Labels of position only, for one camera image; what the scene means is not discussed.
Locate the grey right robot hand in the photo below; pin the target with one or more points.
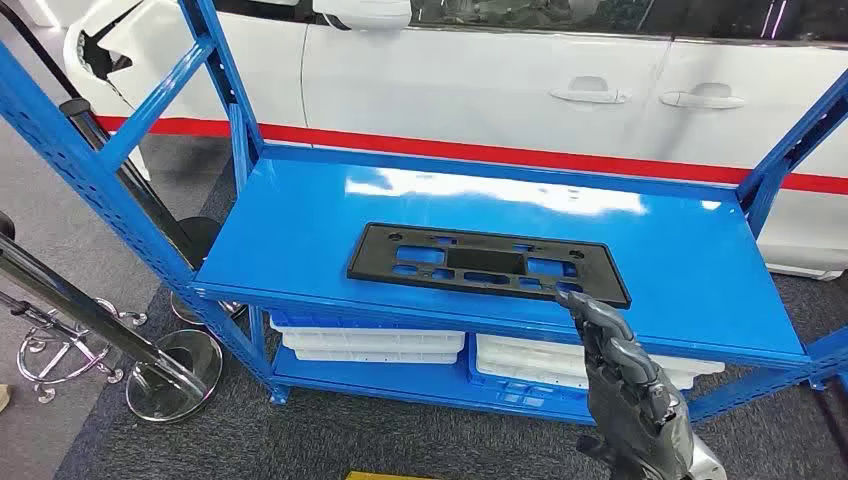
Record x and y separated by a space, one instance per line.
629 411

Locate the black plastic plate part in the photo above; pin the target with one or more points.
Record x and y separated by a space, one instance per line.
378 262

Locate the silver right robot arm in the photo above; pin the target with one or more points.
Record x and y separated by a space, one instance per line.
709 467

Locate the blue metal shelf rack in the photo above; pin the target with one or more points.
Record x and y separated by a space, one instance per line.
662 278

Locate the red barrier belt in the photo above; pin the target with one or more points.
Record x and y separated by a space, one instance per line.
464 147

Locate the white car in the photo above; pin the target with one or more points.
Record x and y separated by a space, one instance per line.
464 86

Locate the black stanchion base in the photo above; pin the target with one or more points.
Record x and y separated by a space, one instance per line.
202 238

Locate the chrome bar stool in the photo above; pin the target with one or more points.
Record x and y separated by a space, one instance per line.
69 339

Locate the black barrier belt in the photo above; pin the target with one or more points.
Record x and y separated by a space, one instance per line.
48 60

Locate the black capped stanchion post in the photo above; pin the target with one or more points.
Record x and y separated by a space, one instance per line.
79 112

